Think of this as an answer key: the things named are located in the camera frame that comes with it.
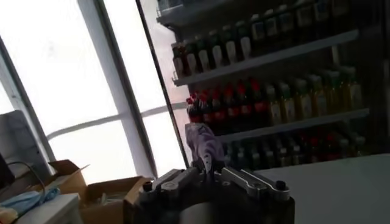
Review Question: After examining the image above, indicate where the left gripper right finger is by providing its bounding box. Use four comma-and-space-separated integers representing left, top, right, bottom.
213, 166, 290, 201

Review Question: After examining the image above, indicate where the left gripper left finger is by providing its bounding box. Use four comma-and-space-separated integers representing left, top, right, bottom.
143, 161, 208, 193

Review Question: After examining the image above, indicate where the purple t-shirt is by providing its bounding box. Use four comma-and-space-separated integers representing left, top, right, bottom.
185, 121, 227, 176

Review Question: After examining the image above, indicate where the cola bottle red cap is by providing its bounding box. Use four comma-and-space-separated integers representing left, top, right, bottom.
222, 83, 237, 133
197, 93, 213, 125
210, 88, 225, 135
248, 78, 264, 127
186, 97, 200, 124
235, 81, 249, 130

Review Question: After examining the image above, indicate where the open cardboard box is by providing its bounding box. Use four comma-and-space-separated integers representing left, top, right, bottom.
29, 159, 153, 224

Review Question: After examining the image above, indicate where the yellow drink bottle white label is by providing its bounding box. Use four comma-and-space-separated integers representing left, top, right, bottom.
294, 78, 311, 120
325, 70, 345, 114
342, 66, 363, 111
278, 81, 296, 122
309, 74, 328, 117
264, 83, 280, 125

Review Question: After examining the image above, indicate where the dark metal pole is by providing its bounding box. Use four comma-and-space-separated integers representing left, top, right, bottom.
135, 0, 191, 168

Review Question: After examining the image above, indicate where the grey window mullion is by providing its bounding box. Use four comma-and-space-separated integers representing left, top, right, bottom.
76, 0, 159, 179

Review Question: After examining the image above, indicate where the dark bottle tall white label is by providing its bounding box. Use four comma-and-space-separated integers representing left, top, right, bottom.
182, 41, 198, 75

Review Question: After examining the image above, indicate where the dark bottle green neck label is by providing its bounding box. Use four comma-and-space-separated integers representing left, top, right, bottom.
236, 21, 253, 60
208, 30, 225, 68
222, 26, 238, 63
194, 36, 211, 72

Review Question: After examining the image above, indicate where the grey metal drinks shelf unit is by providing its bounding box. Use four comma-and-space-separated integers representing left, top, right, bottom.
155, 0, 390, 171

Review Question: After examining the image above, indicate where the blue plastic bag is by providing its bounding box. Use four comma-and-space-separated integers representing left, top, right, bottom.
0, 187, 61, 215

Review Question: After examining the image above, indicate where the dark bottle black white label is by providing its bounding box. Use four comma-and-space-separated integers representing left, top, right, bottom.
277, 4, 295, 46
313, 0, 332, 37
294, 0, 313, 42
250, 13, 266, 54
263, 9, 280, 51

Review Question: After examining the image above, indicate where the grey flat panel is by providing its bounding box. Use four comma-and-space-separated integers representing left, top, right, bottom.
0, 109, 49, 183

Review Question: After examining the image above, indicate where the black device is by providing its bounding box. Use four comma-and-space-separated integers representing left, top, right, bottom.
0, 152, 15, 191

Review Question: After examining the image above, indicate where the thin black cable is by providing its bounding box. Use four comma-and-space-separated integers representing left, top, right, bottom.
7, 160, 47, 198

